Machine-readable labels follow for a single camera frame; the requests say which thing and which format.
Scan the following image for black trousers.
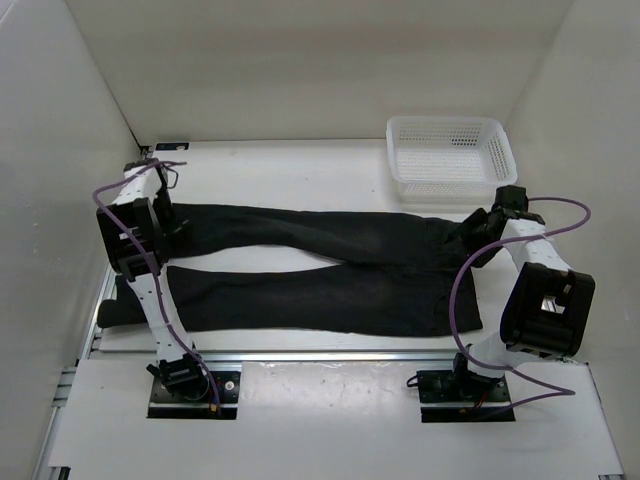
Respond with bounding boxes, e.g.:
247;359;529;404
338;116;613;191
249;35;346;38
97;202;496;339

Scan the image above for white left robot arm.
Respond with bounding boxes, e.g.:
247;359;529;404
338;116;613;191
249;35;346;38
92;158;210;401

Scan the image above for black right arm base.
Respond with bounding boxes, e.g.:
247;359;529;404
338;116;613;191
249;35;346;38
406;353;515;424

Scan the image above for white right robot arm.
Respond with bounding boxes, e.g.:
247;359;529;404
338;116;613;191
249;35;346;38
448;186;596;400

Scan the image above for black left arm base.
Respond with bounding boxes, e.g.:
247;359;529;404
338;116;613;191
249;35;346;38
147;368;241;420

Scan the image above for white perforated plastic basket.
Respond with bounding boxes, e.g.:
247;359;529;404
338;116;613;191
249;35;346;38
386;116;518;204

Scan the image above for white front cover board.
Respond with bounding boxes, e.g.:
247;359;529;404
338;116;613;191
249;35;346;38
49;360;623;479

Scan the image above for black corner bracket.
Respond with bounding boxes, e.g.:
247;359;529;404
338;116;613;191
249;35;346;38
155;142;190;151

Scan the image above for aluminium left side rail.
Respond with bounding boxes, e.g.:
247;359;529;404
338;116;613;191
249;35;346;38
32;144;154;480

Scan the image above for aluminium rail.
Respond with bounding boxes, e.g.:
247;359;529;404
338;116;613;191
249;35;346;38
202;350;456;363
32;144;154;480

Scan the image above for aluminium front rail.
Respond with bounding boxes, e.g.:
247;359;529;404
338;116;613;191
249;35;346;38
202;350;456;363

